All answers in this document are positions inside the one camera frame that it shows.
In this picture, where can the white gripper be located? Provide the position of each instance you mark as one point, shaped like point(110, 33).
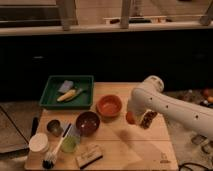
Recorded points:
point(136, 110)

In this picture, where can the red apple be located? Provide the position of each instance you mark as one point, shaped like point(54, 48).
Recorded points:
point(130, 118)

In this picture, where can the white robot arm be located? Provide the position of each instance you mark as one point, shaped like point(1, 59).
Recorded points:
point(148, 95)

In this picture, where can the red bowl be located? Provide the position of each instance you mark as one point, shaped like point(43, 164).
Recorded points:
point(109, 106)

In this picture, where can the dark purple bowl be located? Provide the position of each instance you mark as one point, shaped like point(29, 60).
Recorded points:
point(87, 123)

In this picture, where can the brown grape bunch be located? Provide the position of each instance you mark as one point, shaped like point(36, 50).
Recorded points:
point(147, 119)

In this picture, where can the wooden block eraser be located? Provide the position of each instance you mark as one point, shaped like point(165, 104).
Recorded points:
point(92, 154)

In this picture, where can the grey blue sponge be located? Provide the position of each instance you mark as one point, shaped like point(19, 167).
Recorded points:
point(66, 86)

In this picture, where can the green plastic tray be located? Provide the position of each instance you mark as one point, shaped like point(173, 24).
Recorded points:
point(83, 98)

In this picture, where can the green clear glass cup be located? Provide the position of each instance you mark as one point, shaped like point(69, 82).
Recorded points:
point(71, 141)

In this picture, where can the small metal cup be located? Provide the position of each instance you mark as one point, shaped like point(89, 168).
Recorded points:
point(54, 127)

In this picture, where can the black handled tool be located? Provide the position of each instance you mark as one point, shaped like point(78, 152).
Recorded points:
point(34, 126)

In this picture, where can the white handled dish brush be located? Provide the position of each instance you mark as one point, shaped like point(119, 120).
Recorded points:
point(51, 156)

